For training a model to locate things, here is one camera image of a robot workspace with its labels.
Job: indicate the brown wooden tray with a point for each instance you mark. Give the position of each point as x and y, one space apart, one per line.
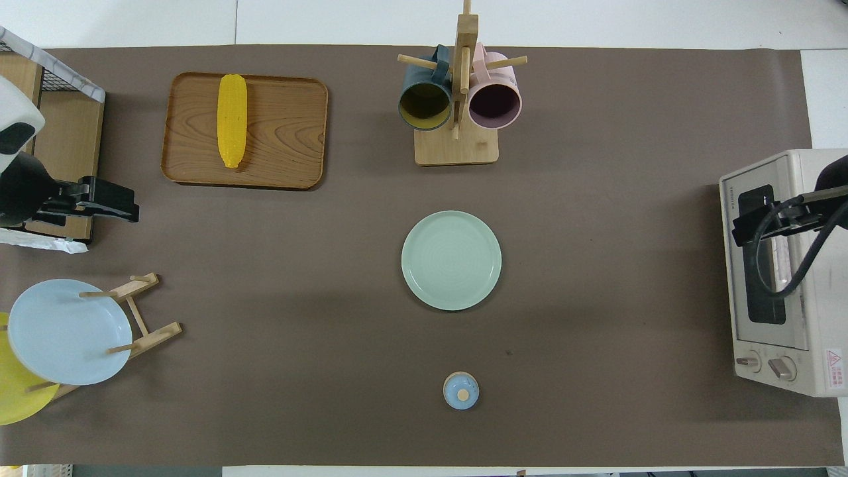
285 132

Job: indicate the brown table mat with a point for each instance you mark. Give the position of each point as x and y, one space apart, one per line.
331 331

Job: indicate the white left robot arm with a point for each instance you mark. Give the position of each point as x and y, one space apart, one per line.
16 112

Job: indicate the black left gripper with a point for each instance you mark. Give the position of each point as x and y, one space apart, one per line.
69 202

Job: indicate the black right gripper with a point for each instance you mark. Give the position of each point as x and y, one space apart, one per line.
825 207

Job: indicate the pink mug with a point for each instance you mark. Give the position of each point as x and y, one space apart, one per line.
495 103

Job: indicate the beige toaster oven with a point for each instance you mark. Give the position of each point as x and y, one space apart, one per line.
818 318

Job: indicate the wooden mug tree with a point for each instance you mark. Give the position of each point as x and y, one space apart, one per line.
457 149

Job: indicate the yellow plate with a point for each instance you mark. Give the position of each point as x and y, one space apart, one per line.
16 401

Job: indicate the pale green plate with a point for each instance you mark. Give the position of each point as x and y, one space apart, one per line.
451 260

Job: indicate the wooden plate rack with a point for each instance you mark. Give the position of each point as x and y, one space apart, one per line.
149 334

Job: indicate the small blue round bell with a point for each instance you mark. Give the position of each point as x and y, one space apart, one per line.
461 391

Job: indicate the light blue plate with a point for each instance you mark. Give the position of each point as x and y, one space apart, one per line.
66 331

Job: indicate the dark blue mug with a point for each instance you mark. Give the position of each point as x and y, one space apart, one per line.
424 106

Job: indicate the yellow corn cob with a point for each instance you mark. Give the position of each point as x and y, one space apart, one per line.
232 119

